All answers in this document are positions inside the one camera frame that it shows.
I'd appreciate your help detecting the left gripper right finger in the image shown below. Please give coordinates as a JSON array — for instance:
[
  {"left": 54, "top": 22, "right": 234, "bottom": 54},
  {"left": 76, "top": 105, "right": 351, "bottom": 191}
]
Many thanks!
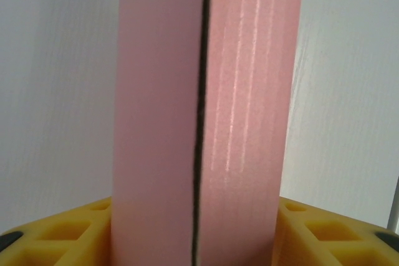
[{"left": 274, "top": 196, "right": 399, "bottom": 266}]

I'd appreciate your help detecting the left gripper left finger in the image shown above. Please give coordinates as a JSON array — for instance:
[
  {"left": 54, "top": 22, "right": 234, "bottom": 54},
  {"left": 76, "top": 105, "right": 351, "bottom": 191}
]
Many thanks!
[{"left": 0, "top": 196, "right": 113, "bottom": 266}]

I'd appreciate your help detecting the pink paper box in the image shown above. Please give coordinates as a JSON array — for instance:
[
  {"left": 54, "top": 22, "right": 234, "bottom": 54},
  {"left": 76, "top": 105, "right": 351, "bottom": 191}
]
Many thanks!
[{"left": 110, "top": 0, "right": 305, "bottom": 266}]

